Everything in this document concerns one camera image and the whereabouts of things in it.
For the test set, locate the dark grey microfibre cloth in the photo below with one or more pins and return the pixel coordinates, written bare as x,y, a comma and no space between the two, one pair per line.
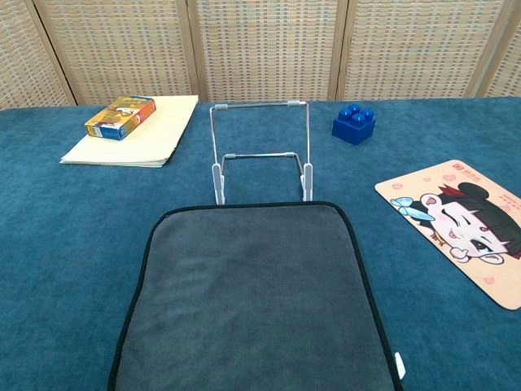
252,293

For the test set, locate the blue building block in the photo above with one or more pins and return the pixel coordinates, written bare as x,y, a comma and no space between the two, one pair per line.
352,130

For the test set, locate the cream paper folder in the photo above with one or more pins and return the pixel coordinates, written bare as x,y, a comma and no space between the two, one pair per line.
158,138

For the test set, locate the woven folding screen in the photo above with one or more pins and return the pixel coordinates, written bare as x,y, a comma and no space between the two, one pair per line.
260,49

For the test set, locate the orange and blue carton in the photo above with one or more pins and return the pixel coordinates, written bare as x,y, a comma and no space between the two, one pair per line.
122,118

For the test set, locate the cartoon girl mouse pad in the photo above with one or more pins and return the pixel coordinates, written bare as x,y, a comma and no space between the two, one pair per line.
456,228

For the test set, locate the blue table cover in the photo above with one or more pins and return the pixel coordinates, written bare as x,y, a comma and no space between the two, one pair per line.
61,244

